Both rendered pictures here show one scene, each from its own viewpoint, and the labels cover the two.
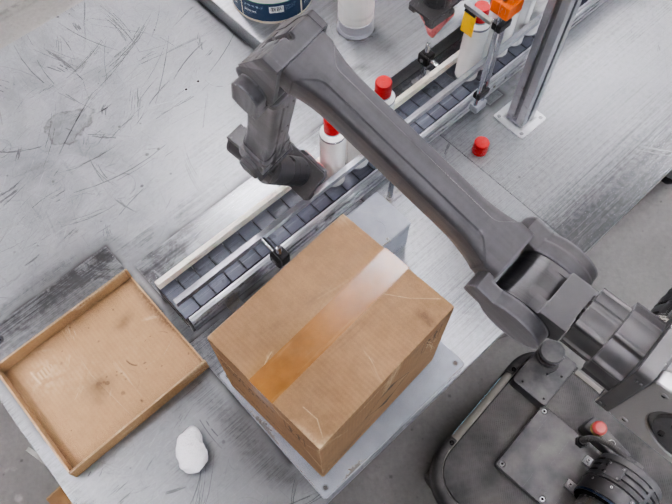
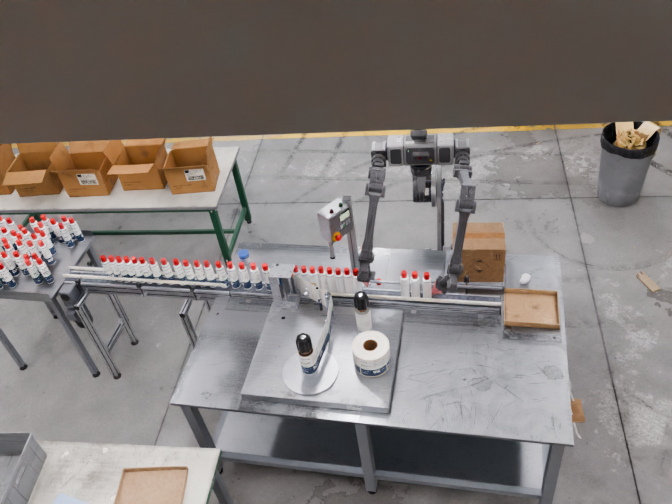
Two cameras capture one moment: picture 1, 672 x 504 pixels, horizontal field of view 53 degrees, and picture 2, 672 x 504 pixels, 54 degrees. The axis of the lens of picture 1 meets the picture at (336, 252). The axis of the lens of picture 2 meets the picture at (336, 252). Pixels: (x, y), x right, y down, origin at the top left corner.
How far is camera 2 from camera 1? 3.64 m
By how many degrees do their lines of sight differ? 64
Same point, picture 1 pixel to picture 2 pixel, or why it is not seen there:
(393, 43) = not seen: hidden behind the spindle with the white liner
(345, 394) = (489, 225)
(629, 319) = (461, 154)
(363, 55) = (375, 320)
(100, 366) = (531, 311)
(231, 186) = (452, 326)
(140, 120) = (457, 366)
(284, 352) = (493, 237)
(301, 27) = (466, 185)
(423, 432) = not seen: hidden behind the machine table
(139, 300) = (507, 317)
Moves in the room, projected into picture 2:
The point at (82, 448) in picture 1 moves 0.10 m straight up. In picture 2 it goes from (551, 298) to (552, 286)
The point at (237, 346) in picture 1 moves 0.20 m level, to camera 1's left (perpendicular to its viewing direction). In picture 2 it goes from (501, 244) to (528, 261)
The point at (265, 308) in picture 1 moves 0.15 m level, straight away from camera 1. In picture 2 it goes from (488, 245) to (476, 261)
